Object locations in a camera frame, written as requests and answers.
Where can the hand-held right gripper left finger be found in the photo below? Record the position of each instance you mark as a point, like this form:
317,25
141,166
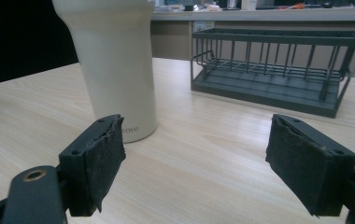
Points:
93,165

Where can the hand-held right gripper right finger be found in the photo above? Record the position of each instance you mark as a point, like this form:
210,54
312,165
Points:
312,168

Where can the cream tumbler cup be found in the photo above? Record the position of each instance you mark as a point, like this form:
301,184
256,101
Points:
116,65

